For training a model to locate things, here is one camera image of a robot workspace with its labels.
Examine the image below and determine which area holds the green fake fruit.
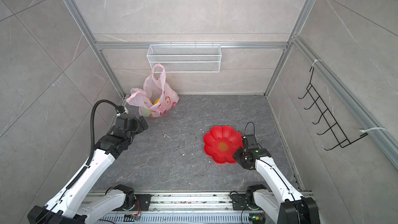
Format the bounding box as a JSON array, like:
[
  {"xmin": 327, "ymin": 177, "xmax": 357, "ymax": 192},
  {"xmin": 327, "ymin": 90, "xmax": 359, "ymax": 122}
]
[{"xmin": 141, "ymin": 108, "xmax": 152, "ymax": 117}]

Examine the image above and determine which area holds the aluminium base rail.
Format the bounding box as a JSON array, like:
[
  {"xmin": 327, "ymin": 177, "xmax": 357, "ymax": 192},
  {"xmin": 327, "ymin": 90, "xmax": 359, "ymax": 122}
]
[{"xmin": 62, "ymin": 191, "xmax": 321, "ymax": 224}]

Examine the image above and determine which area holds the red flower-shaped plate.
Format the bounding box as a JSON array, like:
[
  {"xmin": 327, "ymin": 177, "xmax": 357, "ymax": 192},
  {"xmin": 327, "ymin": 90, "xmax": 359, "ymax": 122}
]
[{"xmin": 203, "ymin": 125, "xmax": 243, "ymax": 164}]

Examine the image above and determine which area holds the black wire hook rack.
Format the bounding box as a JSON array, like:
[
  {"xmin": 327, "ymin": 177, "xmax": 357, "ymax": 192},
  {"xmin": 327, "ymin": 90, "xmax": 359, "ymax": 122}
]
[{"xmin": 298, "ymin": 67, "xmax": 368, "ymax": 151}]

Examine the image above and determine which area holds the pink printed plastic bag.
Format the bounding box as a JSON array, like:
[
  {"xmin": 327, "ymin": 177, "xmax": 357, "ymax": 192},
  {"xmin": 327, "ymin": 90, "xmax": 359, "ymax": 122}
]
[{"xmin": 126, "ymin": 63, "xmax": 179, "ymax": 118}]

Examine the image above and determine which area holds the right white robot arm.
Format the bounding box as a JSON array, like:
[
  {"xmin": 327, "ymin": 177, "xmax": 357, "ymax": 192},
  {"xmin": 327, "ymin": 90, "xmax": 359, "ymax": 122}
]
[{"xmin": 233, "ymin": 134, "xmax": 320, "ymax": 224}]

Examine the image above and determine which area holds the white wire mesh basket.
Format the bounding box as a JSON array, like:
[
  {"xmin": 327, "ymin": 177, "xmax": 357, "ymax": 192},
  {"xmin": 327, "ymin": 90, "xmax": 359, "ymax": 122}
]
[{"xmin": 147, "ymin": 44, "xmax": 222, "ymax": 73}]

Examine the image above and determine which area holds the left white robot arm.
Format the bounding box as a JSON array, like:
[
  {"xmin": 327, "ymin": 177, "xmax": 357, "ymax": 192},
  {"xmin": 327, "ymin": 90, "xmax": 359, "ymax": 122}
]
[{"xmin": 28, "ymin": 114, "xmax": 148, "ymax": 224}]

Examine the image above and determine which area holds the yellow fake lemon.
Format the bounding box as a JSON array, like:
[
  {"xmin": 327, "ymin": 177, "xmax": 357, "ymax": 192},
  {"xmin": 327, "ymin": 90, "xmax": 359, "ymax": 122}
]
[{"xmin": 150, "ymin": 99, "xmax": 160, "ymax": 105}]

